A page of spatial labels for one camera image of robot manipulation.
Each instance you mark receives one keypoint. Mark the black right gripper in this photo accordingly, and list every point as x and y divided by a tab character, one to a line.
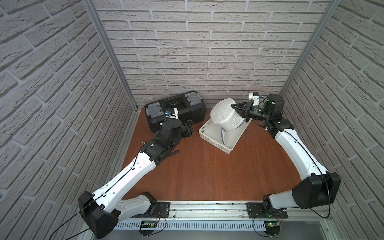
245	107

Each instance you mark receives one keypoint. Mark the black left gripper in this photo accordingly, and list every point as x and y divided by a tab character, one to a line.
186	128

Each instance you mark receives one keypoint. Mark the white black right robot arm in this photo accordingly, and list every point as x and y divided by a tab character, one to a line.
318	187

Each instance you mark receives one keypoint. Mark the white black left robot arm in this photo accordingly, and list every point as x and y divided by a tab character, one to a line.
104	208

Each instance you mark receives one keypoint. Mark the black plastic toolbox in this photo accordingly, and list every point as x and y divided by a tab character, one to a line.
184	107

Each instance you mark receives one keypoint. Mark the white perforated plastic basket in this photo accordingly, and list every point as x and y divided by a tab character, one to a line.
216	136

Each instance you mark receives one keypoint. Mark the left controller board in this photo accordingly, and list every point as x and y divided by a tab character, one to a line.
148	228

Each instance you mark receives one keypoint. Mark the controller board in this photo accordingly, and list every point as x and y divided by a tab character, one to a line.
272	229
148	228

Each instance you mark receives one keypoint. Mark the right controller board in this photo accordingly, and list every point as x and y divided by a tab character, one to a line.
272	229

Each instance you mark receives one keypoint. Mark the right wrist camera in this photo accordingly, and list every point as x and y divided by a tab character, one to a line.
256	98

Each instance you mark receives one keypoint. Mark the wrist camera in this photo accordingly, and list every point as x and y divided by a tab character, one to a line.
172	113
256	98

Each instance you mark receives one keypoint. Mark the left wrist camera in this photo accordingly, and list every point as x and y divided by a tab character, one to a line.
172	113

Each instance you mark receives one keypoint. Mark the black handled hammer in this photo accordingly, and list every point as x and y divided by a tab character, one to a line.
174	153

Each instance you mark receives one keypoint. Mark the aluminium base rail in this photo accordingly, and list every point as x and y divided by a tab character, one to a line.
229	216

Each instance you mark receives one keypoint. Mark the right aluminium corner post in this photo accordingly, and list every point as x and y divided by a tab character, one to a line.
323	23

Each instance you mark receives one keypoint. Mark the aluminium corner post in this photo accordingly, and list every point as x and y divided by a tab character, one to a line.
98	24
323	23

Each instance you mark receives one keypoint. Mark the left aluminium corner post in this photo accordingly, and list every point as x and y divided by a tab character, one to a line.
98	24

